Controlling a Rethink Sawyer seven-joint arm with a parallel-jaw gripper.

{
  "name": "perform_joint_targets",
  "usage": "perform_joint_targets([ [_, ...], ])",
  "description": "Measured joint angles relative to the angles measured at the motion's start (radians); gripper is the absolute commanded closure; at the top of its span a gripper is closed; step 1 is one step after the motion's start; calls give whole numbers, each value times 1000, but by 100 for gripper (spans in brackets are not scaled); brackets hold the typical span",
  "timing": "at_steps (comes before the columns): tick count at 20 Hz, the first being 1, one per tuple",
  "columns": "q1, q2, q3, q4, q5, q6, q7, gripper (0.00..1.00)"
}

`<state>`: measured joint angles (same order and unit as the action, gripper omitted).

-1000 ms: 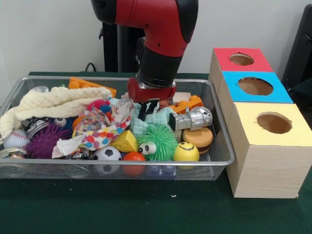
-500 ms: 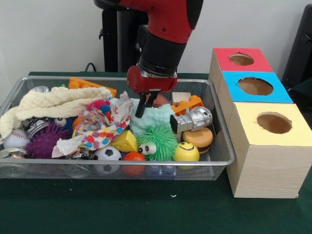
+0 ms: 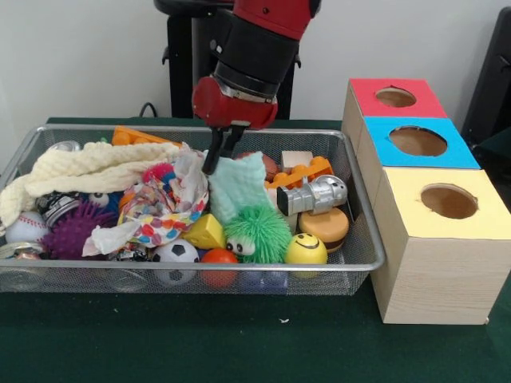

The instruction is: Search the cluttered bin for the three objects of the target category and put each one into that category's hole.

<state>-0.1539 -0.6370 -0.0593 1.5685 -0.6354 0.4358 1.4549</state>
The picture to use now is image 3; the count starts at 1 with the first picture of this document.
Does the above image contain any toy burger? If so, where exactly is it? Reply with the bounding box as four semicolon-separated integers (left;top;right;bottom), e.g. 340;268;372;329
298;207;351;253

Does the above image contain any mint green waffle cloth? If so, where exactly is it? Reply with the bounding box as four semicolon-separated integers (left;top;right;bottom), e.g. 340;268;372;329
206;151;277;225

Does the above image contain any dark green table cloth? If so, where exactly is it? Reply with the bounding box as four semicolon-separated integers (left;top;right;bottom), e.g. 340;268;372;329
0;116;511;383

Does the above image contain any purple spiky ball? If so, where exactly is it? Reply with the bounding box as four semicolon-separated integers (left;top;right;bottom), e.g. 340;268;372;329
42;200;117;261

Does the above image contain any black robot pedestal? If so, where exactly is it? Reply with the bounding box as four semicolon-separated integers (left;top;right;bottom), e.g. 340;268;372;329
153;0;303;120

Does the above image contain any yellow smiley ball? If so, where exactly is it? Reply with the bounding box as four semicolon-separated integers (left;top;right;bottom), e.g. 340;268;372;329
283;232;328;265

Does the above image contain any colourful polka dot cloth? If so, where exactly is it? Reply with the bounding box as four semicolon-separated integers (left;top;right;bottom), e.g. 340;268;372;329
81;141;211;257

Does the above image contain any yellow cheese wedge toy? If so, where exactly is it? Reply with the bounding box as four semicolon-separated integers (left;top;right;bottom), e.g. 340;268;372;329
187;213;227;251

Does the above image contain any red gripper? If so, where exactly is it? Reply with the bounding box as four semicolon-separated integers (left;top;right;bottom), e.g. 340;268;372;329
192;75;279;176

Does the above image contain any metal mesh bin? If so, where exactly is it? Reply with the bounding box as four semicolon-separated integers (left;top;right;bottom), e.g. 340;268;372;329
0;124;386;297

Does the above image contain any cream waffle cloth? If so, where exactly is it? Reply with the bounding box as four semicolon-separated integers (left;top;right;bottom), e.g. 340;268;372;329
0;141;184;236

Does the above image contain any black and white soccer ball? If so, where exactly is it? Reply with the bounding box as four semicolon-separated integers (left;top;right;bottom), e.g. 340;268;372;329
153;238;200;286

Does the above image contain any small orange building block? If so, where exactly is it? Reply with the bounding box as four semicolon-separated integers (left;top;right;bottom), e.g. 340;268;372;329
263;156;335;191

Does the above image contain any silver toy camera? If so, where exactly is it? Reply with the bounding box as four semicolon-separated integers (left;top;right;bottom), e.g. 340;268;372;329
275;174;348;216

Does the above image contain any green spiky toy with eyes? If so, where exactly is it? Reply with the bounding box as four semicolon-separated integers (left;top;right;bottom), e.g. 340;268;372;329
223;205;293;264

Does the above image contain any black metal stand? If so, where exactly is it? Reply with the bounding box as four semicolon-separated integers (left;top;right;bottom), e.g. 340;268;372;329
461;6;511;160

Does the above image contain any wooden box with three holes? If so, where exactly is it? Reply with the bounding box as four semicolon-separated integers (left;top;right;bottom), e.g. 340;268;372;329
341;77;511;326

